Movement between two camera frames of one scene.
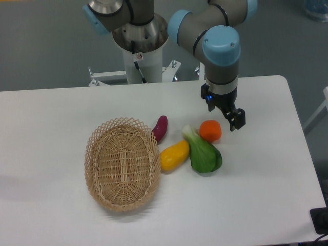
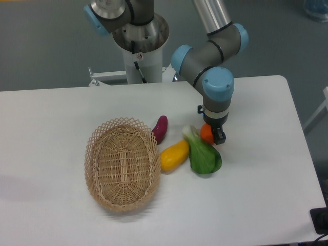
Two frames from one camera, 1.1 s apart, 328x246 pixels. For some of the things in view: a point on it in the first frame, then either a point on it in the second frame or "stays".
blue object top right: [318, 9] stays
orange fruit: [210, 130] stays
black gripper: [236, 118] to [214, 122]
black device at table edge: [319, 217] stays
